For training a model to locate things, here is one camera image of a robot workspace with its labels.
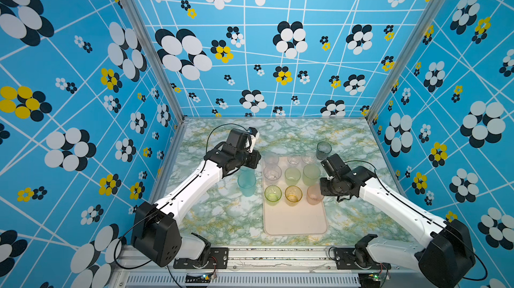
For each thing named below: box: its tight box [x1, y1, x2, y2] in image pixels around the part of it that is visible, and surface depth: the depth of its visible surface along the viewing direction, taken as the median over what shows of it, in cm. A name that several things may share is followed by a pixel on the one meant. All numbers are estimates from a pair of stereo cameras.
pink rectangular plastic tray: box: [262, 156, 328, 237], surface depth 88 cm
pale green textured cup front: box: [284, 167, 302, 187], surface depth 92 cm
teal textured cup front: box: [237, 166, 257, 197], surface depth 91 cm
